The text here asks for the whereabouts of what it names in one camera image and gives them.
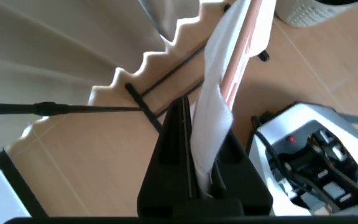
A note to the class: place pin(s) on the beige curtain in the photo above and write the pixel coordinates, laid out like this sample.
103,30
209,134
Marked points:
57,46

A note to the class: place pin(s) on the black clothes rack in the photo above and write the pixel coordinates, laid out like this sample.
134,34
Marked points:
51,109

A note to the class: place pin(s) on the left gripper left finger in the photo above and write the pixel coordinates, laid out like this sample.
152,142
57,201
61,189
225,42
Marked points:
166,186

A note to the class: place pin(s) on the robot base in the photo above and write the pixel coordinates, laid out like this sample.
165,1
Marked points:
315,155

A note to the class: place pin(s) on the pink clothes hanger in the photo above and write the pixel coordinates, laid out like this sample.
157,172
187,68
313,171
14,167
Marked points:
241,56

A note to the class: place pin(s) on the white laundry basket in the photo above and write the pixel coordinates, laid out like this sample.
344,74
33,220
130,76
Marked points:
309,14

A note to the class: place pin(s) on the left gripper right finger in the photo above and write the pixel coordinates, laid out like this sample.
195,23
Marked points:
247,186

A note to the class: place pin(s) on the white printed sleeveless top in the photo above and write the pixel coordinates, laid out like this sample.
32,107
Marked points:
211,124

